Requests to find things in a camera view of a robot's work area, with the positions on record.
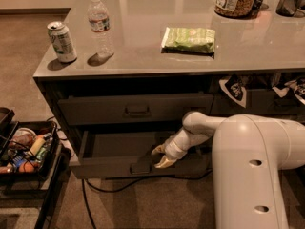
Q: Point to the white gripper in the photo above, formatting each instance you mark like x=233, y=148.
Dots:
x=173, y=150

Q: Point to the grey drawer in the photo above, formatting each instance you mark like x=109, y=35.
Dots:
x=259, y=102
x=132, y=108
x=125, y=155

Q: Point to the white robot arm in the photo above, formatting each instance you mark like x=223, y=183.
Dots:
x=247, y=154

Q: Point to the grey drawer cabinet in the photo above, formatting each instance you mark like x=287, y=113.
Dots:
x=255, y=48

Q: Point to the green snack bag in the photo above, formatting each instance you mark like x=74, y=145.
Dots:
x=198, y=40

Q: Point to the yellow mustard bottle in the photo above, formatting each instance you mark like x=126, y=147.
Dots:
x=38, y=143

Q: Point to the black bin of items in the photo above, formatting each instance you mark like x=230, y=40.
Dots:
x=16, y=139

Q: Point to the orange fruit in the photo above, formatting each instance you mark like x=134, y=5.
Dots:
x=26, y=167

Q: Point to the black white snack bag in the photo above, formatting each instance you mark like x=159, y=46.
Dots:
x=296, y=85

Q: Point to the clear plastic water bottle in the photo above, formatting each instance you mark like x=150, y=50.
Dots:
x=99, y=20

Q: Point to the silver green soda can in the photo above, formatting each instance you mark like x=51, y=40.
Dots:
x=60, y=38

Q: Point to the dark glass container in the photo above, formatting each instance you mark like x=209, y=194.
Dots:
x=287, y=8

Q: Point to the black cart frame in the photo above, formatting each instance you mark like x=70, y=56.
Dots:
x=29, y=203

